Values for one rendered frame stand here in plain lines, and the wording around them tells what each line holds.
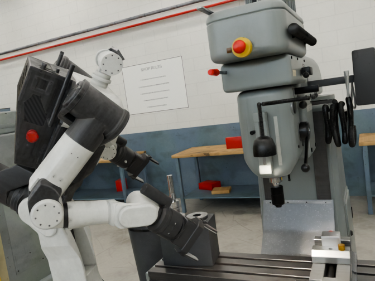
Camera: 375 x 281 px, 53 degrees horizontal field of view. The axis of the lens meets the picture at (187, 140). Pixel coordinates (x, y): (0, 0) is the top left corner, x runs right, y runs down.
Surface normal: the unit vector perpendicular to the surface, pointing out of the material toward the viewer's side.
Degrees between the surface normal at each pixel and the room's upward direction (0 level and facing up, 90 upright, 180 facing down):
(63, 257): 115
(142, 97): 90
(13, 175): 90
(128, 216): 99
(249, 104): 90
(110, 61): 107
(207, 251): 90
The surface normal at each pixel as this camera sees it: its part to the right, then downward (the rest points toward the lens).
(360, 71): -0.43, 0.15
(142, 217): 0.38, 0.21
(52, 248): -0.08, 0.53
